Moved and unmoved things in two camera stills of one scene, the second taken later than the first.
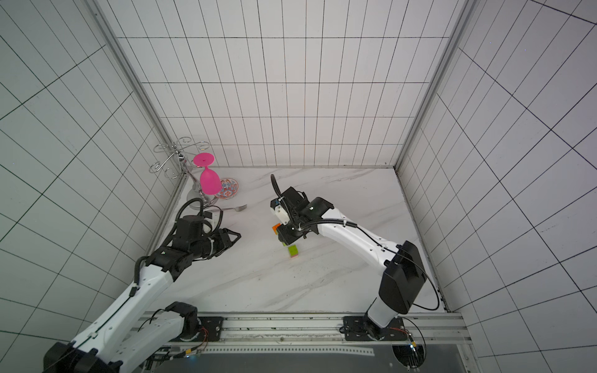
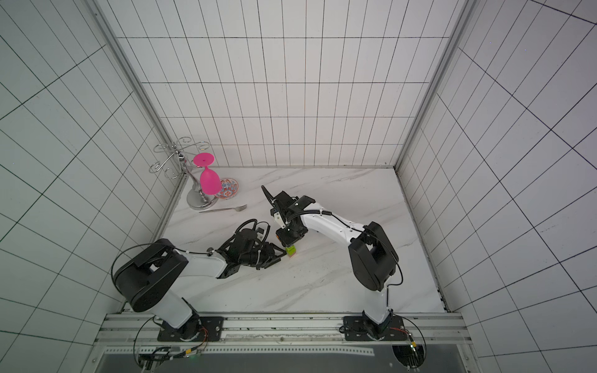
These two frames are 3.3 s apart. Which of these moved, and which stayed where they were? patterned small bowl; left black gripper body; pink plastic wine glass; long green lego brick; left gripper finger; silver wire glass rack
Moved: left gripper finger; left black gripper body
Stayed: patterned small bowl; silver wire glass rack; long green lego brick; pink plastic wine glass
